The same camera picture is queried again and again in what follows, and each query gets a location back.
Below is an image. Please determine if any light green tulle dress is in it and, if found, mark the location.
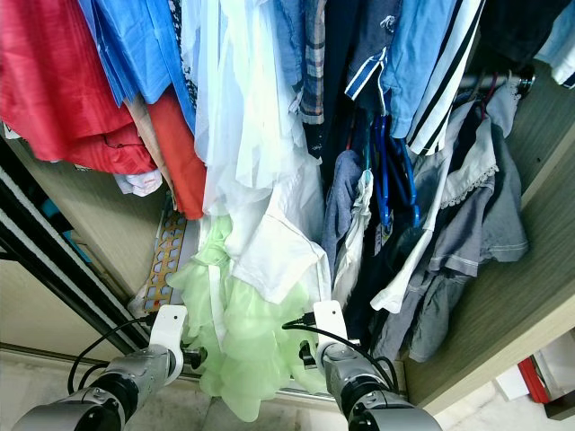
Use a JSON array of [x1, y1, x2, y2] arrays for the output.
[[169, 215, 329, 423]]

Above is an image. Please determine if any colourful patterned board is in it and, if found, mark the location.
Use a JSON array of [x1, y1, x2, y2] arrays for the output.
[[144, 202, 190, 312]]

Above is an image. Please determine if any grey blue garment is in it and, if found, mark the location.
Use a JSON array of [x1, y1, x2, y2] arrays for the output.
[[321, 151, 366, 270]]

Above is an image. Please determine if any beige wooden wardrobe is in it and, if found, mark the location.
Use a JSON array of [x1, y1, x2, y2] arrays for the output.
[[0, 63, 575, 414]]

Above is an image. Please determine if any white pink trim garment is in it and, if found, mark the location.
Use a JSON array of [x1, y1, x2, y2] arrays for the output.
[[115, 171, 168, 198]]

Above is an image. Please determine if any black sliding door track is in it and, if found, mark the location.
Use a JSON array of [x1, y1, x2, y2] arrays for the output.
[[0, 135, 154, 353]]

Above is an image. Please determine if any blue plastic clothes hanger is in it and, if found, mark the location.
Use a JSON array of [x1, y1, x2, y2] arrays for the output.
[[359, 112, 423, 231]]

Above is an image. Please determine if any grey t-shirt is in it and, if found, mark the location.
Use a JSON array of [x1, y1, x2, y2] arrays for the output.
[[373, 81, 529, 362]]

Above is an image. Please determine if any orange red garment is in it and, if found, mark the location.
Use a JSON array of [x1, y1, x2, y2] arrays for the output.
[[144, 90, 207, 222]]

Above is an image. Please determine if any small white box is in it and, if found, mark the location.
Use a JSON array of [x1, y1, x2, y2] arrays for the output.
[[494, 364, 531, 401]]

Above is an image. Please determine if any red box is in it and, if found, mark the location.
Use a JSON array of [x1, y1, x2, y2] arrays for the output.
[[517, 355, 554, 405]]

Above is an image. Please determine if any white blouse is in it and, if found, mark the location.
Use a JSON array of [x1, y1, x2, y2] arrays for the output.
[[184, 0, 332, 306]]

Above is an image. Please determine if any white lace trim garment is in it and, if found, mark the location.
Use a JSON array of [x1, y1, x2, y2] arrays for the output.
[[373, 117, 500, 312]]

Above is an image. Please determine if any plaid shirt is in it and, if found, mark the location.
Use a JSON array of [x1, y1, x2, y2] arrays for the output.
[[301, 0, 330, 127]]

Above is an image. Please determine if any black white striped shirt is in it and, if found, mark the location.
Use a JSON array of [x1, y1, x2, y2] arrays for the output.
[[409, 0, 491, 155]]

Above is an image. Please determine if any red shirt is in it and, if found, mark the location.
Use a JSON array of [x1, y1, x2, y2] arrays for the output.
[[0, 0, 155, 176]]

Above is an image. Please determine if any light blue polo shirt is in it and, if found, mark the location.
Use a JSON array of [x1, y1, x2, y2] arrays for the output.
[[346, 0, 459, 141]]

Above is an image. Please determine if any bright blue shirt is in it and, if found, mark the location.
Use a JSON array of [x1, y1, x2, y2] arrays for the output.
[[81, 0, 200, 137]]

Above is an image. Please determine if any dark navy garment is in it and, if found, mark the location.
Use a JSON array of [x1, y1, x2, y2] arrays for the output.
[[310, 0, 398, 180]]

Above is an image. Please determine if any black garment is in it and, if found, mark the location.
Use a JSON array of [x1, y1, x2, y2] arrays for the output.
[[472, 0, 560, 77]]

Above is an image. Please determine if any pale blue garment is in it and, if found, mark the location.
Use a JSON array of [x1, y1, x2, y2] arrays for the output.
[[535, 0, 575, 88]]

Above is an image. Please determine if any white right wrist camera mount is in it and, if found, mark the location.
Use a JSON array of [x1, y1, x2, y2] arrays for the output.
[[310, 301, 349, 347]]

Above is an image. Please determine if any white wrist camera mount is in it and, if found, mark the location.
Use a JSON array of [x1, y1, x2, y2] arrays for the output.
[[148, 305, 190, 356], [310, 301, 349, 347]]

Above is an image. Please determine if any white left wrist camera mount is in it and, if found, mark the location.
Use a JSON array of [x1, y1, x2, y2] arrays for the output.
[[148, 305, 190, 356]]

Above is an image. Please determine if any metal clothes rail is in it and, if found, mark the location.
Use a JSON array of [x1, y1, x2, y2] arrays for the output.
[[458, 72, 536, 96]]

